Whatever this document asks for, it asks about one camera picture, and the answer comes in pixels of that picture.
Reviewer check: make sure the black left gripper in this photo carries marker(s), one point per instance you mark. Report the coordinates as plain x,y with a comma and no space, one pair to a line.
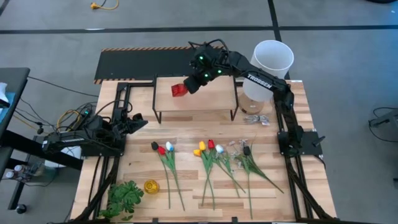
123,128

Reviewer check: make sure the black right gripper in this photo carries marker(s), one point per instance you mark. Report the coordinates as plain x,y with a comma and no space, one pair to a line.
197,82

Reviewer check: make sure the red glass vase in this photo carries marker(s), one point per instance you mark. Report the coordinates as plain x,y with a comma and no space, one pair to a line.
178,91

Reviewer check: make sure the pink tulip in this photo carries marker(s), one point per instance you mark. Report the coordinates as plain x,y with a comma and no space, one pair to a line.
154,145

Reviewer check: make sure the red artificial tulip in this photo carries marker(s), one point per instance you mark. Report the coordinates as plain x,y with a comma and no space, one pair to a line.
161,150
211,144

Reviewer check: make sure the yellow glass vase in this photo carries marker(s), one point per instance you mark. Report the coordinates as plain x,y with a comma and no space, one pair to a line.
151,186

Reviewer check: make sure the white blue artificial tulip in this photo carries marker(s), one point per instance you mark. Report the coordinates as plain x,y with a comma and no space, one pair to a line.
219,148
169,146

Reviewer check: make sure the white blossom flower spray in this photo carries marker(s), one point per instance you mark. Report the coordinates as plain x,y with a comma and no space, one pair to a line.
245,162

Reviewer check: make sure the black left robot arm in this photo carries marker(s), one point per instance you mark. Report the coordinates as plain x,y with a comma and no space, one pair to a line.
71,137

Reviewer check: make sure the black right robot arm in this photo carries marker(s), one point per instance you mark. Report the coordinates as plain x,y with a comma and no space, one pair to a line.
264,81

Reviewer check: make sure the wooden shelf with black legs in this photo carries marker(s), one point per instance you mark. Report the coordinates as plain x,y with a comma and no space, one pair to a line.
199,96

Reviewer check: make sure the black power strip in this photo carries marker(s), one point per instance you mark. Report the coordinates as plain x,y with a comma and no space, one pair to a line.
86,112

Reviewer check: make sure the black hazard striped floor mat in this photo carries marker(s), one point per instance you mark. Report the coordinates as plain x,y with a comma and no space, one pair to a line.
140,63

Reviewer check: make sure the crumpled clear plastic wrapper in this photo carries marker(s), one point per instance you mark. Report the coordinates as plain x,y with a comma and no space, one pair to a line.
256,119

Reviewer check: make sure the white cardboard box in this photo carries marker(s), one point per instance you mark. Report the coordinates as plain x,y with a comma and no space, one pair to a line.
71,154

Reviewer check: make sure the white shade table lamp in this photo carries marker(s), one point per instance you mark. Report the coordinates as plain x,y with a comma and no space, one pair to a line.
270,62

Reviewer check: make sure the green monstera leaf plant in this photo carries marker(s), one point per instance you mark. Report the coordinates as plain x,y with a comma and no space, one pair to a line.
124,196

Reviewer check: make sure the black table edge clamp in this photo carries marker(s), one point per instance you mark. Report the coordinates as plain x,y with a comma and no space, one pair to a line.
154,220
234,220

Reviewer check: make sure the small white cap bottle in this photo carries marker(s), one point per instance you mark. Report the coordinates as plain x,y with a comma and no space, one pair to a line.
19,168
9,175

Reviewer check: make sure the black side desk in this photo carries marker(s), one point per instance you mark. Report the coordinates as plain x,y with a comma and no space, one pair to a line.
12,81

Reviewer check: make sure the black caster wheel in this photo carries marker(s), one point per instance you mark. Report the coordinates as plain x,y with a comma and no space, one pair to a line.
21,208

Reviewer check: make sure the grey floor stand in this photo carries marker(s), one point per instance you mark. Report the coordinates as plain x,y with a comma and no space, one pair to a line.
387,119

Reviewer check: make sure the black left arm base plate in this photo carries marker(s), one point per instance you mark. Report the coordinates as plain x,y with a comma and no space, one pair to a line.
105,152

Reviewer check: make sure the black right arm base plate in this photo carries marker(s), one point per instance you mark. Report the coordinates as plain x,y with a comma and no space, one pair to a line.
311,146

